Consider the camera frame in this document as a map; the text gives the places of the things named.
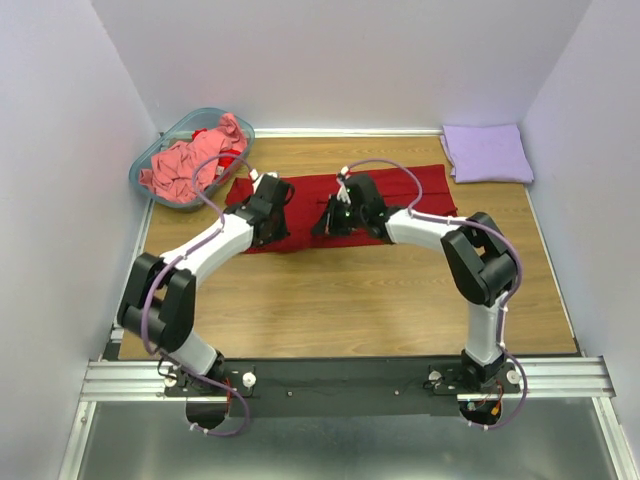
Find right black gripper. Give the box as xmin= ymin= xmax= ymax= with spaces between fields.
xmin=310 ymin=194 xmax=366 ymax=237

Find dark red t shirt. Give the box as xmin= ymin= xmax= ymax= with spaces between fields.
xmin=247 ymin=165 xmax=457 ymax=254

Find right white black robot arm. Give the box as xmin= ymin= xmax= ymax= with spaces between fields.
xmin=311 ymin=169 xmax=522 ymax=392

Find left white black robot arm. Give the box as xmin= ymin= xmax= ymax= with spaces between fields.
xmin=116 ymin=174 xmax=295 ymax=395

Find pink t shirt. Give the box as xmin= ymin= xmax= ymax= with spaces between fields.
xmin=134 ymin=113 xmax=249 ymax=205

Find clear blue plastic bin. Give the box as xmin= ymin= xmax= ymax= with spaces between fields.
xmin=129 ymin=107 xmax=255 ymax=212

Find folded lavender t shirt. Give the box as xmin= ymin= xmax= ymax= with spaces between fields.
xmin=440 ymin=124 xmax=534 ymax=184

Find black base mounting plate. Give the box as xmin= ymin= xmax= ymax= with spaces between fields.
xmin=164 ymin=356 xmax=521 ymax=425

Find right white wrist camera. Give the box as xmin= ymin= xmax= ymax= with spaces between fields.
xmin=336 ymin=166 xmax=351 ymax=205

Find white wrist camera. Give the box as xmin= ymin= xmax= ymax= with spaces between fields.
xmin=249 ymin=169 xmax=279 ymax=193
xmin=336 ymin=166 xmax=351 ymax=205

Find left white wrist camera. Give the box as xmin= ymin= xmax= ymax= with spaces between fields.
xmin=249 ymin=169 xmax=279 ymax=193

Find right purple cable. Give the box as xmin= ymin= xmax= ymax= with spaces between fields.
xmin=335 ymin=158 xmax=529 ymax=432

